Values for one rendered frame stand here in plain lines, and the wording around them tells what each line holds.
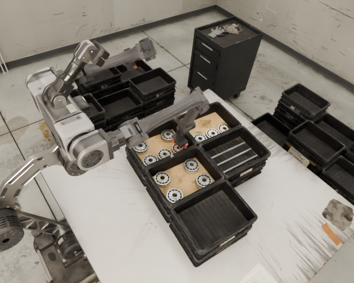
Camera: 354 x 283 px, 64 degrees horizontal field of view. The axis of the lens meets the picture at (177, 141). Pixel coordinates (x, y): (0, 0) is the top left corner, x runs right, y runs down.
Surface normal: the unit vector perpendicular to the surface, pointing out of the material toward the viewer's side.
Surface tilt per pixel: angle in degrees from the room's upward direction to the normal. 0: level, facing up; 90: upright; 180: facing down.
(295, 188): 0
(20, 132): 0
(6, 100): 0
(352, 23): 90
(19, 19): 90
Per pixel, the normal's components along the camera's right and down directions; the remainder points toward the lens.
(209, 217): 0.07, -0.66
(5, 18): 0.61, 0.62
